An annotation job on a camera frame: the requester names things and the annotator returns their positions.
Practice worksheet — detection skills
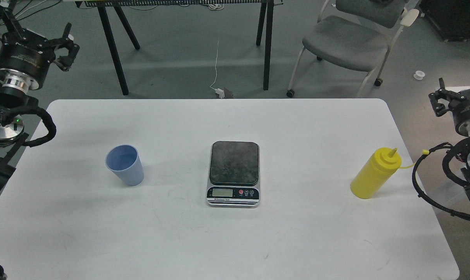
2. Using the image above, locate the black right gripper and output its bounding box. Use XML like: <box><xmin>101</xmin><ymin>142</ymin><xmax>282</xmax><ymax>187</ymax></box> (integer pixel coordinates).
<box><xmin>429</xmin><ymin>77</ymin><xmax>470</xmax><ymax>137</ymax></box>

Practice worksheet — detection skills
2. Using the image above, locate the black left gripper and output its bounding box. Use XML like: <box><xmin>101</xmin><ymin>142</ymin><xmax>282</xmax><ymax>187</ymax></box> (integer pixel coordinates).
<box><xmin>0</xmin><ymin>5</ymin><xmax>80</xmax><ymax>91</ymax></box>

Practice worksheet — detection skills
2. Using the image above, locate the yellow squeeze bottle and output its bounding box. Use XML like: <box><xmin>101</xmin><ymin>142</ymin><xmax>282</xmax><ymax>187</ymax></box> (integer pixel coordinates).
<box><xmin>349</xmin><ymin>147</ymin><xmax>415</xmax><ymax>199</ymax></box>

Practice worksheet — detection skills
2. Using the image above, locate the blue ribbed plastic cup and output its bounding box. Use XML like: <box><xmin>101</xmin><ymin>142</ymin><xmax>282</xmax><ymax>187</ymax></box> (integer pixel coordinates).
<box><xmin>105</xmin><ymin>145</ymin><xmax>144</xmax><ymax>186</ymax></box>

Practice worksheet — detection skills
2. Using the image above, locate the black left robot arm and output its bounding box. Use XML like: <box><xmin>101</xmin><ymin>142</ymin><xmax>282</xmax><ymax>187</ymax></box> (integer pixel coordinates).
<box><xmin>0</xmin><ymin>2</ymin><xmax>80</xmax><ymax>191</ymax></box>

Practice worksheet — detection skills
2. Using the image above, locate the digital kitchen scale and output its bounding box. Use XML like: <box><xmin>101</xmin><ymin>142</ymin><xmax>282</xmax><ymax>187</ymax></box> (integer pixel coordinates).
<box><xmin>205</xmin><ymin>141</ymin><xmax>261</xmax><ymax>208</ymax></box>

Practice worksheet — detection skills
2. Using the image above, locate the white spool on floor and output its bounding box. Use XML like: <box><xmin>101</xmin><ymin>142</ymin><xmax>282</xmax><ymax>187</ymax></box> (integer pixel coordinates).
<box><xmin>413</xmin><ymin>70</ymin><xmax>426</xmax><ymax>81</ymax></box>

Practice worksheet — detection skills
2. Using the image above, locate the black equipment box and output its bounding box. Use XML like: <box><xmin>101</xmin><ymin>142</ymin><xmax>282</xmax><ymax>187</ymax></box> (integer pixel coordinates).
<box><xmin>419</xmin><ymin>0</ymin><xmax>470</xmax><ymax>42</ymax></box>

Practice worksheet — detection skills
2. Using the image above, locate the black-legged table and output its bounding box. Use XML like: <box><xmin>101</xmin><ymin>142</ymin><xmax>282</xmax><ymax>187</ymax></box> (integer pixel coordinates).
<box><xmin>75</xmin><ymin>0</ymin><xmax>284</xmax><ymax>96</ymax></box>

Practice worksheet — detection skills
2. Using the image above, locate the grey office chair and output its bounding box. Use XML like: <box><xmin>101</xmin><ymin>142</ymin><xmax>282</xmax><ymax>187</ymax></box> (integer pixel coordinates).
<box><xmin>286</xmin><ymin>0</ymin><xmax>420</xmax><ymax>98</ymax></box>

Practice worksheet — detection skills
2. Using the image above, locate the white charger cable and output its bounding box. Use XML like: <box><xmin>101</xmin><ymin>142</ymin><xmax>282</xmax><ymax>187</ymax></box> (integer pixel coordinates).
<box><xmin>209</xmin><ymin>30</ymin><xmax>225</xmax><ymax>98</ymax></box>

